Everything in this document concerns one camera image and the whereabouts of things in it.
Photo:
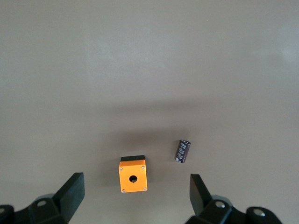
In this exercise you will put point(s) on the orange button enclosure box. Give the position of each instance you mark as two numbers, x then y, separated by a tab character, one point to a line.
133	172

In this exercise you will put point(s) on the dark cylindrical capacitor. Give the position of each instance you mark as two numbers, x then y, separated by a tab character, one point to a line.
183	151

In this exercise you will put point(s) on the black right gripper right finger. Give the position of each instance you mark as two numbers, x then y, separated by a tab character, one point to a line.
201	200

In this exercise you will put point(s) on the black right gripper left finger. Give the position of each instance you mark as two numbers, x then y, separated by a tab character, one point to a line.
70	193

